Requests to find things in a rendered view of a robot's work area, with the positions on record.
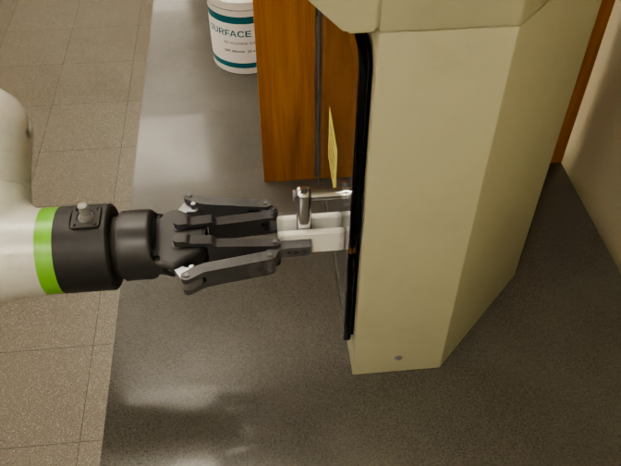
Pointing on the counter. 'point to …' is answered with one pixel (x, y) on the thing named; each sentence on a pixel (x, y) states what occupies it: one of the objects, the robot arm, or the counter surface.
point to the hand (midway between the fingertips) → (310, 233)
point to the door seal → (362, 171)
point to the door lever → (303, 196)
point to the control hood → (351, 14)
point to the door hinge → (314, 104)
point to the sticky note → (332, 151)
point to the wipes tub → (233, 35)
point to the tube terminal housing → (456, 164)
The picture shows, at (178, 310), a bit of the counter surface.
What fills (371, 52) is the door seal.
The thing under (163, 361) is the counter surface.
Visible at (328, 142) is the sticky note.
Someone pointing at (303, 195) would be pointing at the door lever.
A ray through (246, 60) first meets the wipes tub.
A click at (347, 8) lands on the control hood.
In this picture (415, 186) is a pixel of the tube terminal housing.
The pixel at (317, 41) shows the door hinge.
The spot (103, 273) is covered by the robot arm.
